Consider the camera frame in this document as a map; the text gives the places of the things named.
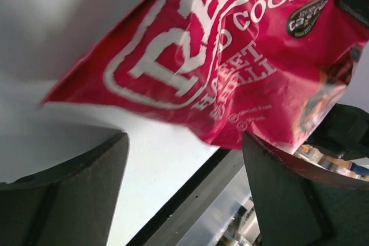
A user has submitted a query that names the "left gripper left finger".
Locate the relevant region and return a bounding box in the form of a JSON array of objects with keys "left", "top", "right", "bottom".
[{"left": 1, "top": 133, "right": 129, "bottom": 245}]

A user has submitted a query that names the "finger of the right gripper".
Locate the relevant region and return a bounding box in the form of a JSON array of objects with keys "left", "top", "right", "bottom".
[
  {"left": 335, "top": 0, "right": 369, "bottom": 29},
  {"left": 305, "top": 104, "right": 368, "bottom": 161}
]

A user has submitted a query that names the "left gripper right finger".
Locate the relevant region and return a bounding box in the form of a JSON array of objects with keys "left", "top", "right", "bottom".
[{"left": 242, "top": 133, "right": 368, "bottom": 245}]

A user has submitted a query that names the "pink Real chips bag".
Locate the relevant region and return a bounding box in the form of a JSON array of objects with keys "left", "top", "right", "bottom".
[{"left": 44, "top": 0, "right": 368, "bottom": 153}]

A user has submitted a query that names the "aluminium frame rail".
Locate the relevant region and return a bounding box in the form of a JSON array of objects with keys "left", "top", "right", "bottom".
[{"left": 145, "top": 150, "right": 251, "bottom": 246}]

